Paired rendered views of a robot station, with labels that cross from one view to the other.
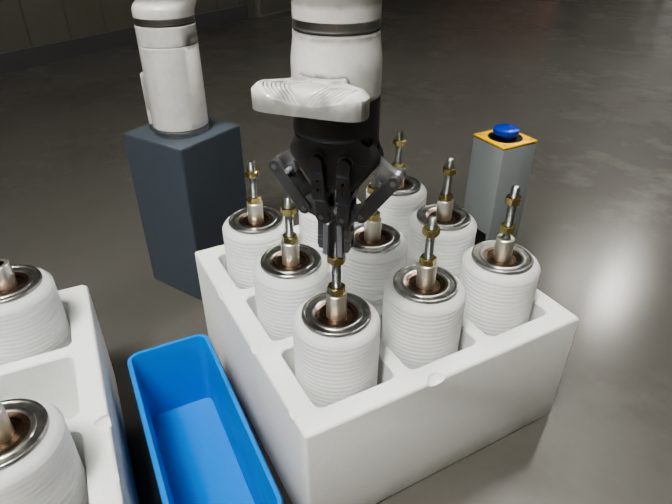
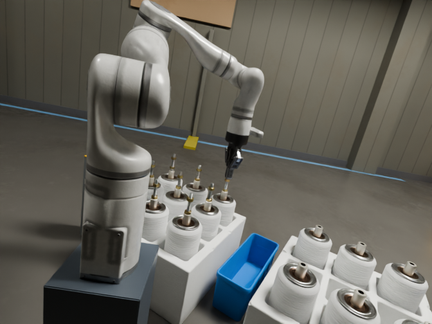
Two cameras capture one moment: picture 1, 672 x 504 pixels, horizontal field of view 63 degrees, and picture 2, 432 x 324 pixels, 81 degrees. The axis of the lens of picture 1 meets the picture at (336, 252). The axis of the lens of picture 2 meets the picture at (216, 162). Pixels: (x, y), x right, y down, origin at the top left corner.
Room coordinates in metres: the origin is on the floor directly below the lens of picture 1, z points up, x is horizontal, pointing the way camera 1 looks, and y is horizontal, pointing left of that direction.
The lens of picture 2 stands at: (1.00, 0.64, 0.61)
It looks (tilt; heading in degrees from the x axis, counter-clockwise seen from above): 16 degrees down; 233
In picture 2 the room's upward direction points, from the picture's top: 11 degrees clockwise
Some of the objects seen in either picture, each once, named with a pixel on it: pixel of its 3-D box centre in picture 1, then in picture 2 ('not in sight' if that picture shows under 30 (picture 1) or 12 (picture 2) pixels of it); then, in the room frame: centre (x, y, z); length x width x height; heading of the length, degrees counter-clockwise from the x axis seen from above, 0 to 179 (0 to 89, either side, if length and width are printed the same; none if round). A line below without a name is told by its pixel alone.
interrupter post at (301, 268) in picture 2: (3, 275); (301, 270); (0.51, 0.38, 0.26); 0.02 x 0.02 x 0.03
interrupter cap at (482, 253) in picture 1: (502, 257); (170, 177); (0.57, -0.21, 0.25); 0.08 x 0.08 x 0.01
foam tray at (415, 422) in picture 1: (368, 330); (170, 238); (0.62, -0.05, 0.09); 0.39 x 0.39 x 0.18; 28
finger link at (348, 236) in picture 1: (355, 227); not in sight; (0.45, -0.02, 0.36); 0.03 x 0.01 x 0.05; 71
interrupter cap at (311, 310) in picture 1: (336, 314); (223, 198); (0.46, 0.00, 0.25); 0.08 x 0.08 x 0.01
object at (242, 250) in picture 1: (261, 273); (180, 251); (0.66, 0.11, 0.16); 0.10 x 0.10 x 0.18
